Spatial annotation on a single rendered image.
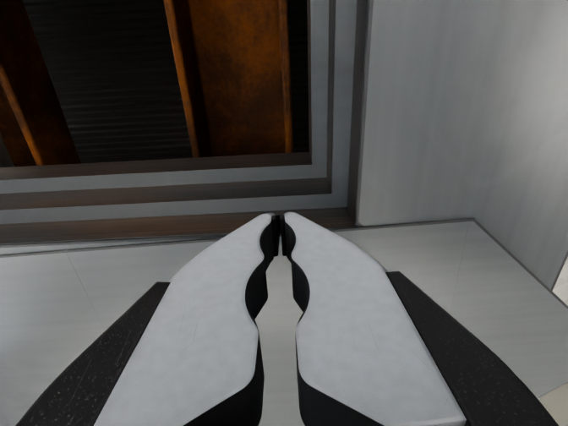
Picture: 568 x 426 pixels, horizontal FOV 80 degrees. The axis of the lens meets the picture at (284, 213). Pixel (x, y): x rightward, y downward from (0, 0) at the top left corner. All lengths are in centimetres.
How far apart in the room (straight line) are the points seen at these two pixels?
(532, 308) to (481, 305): 2
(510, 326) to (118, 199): 19
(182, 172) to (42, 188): 7
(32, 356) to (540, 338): 25
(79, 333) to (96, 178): 7
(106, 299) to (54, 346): 4
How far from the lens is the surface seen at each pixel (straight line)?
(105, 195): 18
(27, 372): 23
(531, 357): 23
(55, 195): 19
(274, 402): 22
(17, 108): 33
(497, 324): 20
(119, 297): 17
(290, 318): 17
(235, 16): 30
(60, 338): 20
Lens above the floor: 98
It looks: 61 degrees down
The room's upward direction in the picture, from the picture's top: 179 degrees clockwise
